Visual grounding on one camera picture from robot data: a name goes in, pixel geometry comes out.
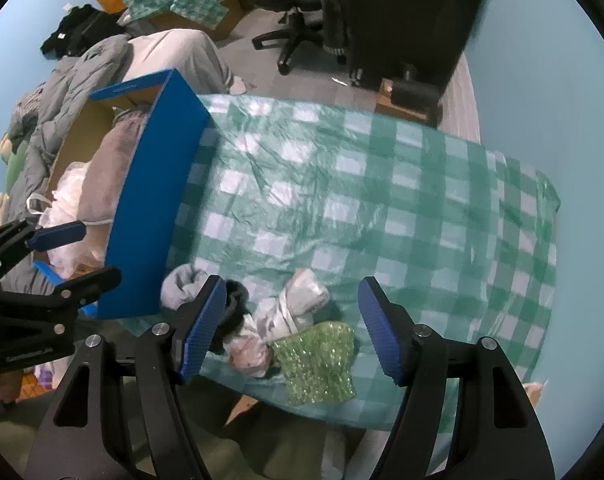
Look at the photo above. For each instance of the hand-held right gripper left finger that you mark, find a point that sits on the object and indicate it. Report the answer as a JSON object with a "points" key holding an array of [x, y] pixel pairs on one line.
{"points": [[204, 330]]}

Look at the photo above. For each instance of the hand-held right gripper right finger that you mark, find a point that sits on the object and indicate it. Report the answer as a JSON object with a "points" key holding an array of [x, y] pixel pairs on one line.
{"points": [[382, 330]]}

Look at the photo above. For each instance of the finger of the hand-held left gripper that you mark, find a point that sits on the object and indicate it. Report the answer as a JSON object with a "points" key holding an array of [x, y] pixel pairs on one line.
{"points": [[56, 235], [89, 282]]}

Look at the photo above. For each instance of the white mesh bath pouf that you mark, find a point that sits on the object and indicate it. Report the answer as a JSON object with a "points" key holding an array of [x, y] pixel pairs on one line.
{"points": [[69, 182]]}

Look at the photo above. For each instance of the taupe fuzzy sock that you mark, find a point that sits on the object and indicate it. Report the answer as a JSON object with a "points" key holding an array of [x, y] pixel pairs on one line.
{"points": [[111, 170]]}

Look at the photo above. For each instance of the silver white cloth bundle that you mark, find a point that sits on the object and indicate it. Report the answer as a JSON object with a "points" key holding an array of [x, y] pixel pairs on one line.
{"points": [[302, 290]]}

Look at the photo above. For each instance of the blue cardboard box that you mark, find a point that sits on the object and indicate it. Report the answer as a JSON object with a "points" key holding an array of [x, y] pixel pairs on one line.
{"points": [[151, 200]]}

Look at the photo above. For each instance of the green sequin cloth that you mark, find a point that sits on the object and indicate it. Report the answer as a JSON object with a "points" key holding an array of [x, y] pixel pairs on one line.
{"points": [[317, 365]]}

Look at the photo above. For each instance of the striped cloth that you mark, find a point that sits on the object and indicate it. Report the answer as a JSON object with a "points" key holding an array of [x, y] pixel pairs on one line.
{"points": [[26, 110]]}

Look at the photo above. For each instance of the person's olive green trousers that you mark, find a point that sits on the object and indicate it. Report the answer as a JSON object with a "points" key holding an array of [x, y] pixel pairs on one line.
{"points": [[262, 450]]}

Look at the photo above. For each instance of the grey quilted jacket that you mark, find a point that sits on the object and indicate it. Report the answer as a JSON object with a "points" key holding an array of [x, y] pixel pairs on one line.
{"points": [[66, 95]]}

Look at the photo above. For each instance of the green checked tablecloth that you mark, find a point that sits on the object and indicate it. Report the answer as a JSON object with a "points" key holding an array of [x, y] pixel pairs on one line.
{"points": [[382, 185]]}

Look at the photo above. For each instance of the black bag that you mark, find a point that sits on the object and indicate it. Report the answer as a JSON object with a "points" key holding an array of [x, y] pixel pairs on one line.
{"points": [[81, 32]]}

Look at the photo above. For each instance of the beige blanket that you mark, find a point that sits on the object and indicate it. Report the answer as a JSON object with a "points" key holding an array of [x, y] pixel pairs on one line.
{"points": [[181, 60]]}

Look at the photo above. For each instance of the brown cardboard box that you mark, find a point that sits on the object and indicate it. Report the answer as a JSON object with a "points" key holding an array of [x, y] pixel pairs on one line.
{"points": [[226, 15]]}

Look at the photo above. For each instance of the black office chair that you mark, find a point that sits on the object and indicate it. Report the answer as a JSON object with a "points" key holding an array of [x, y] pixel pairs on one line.
{"points": [[294, 40]]}

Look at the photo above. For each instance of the black fabric wardrobe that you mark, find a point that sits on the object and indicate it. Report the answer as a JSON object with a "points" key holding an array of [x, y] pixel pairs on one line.
{"points": [[412, 10]]}

